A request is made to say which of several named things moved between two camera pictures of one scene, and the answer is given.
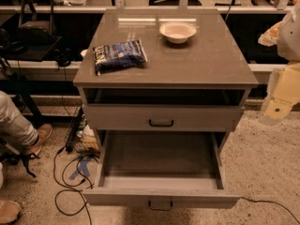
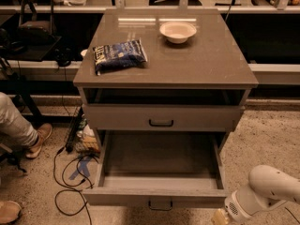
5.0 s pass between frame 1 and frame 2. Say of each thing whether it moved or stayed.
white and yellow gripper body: moved
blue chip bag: stayed
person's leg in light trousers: stayed
